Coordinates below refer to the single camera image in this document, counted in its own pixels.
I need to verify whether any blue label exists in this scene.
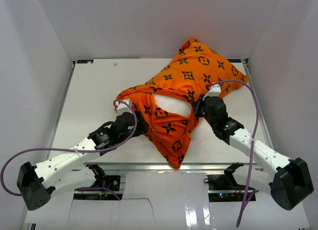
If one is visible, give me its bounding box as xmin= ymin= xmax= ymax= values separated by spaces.
xmin=228 ymin=59 xmax=241 ymax=63
xmin=76 ymin=59 xmax=94 ymax=64

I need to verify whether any left blue label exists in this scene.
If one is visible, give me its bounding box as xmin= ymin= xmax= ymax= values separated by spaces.
xmin=76 ymin=59 xmax=94 ymax=64

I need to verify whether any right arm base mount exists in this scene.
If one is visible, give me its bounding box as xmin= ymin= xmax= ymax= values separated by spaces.
xmin=203 ymin=162 xmax=245 ymax=202

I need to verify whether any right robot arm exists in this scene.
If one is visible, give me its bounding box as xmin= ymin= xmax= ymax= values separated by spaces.
xmin=193 ymin=94 xmax=314 ymax=210

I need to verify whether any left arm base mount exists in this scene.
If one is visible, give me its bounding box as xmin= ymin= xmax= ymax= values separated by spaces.
xmin=76 ymin=164 xmax=121 ymax=193

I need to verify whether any right blue label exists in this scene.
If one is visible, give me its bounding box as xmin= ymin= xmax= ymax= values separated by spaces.
xmin=228 ymin=59 xmax=241 ymax=63

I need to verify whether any orange patterned pillowcase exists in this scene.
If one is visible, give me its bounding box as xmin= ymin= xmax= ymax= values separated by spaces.
xmin=117 ymin=38 xmax=248 ymax=169

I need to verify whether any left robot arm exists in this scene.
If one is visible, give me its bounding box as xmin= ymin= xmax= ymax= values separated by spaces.
xmin=17 ymin=111 xmax=149 ymax=211

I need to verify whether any white pillow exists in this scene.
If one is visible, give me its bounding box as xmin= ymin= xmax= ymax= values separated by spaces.
xmin=154 ymin=94 xmax=192 ymax=117

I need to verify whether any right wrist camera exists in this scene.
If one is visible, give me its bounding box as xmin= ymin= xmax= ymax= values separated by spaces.
xmin=203 ymin=83 xmax=221 ymax=101

